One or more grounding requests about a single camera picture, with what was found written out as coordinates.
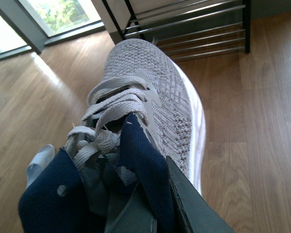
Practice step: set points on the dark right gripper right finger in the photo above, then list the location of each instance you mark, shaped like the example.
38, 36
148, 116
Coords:
192, 213

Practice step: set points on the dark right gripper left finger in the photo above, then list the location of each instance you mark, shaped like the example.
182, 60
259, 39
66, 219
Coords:
130, 214

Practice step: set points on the grey knit sneaker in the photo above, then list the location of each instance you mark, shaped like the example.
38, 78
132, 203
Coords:
140, 78

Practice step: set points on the light blue slide sandal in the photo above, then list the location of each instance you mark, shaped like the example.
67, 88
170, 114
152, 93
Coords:
40, 161

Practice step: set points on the black metal shoe rack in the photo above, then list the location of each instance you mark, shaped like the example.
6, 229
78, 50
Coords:
187, 29

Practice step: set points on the dark window frame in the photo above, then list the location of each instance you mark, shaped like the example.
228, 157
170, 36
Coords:
32, 25

